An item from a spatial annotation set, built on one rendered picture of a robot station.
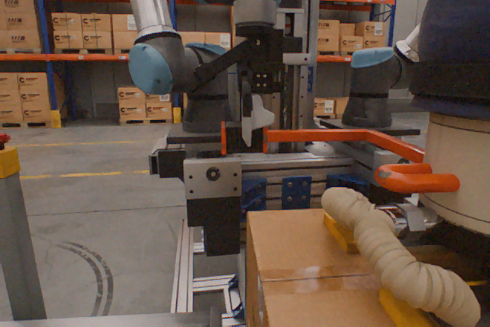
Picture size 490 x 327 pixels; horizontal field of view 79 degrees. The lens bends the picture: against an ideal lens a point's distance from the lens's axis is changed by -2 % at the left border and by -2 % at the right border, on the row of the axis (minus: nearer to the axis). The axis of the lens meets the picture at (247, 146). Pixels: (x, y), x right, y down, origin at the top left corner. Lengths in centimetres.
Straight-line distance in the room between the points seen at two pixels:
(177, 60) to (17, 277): 77
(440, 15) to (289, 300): 35
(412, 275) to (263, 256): 20
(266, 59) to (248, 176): 40
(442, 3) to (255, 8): 28
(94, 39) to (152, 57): 712
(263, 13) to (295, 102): 48
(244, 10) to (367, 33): 815
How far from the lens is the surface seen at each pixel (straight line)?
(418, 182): 38
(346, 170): 96
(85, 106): 924
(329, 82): 961
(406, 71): 108
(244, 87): 53
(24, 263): 111
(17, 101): 847
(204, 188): 73
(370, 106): 97
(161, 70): 72
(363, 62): 97
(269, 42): 57
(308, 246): 48
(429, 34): 42
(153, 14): 80
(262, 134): 56
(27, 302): 117
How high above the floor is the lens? 119
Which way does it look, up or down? 14 degrees down
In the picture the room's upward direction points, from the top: straight up
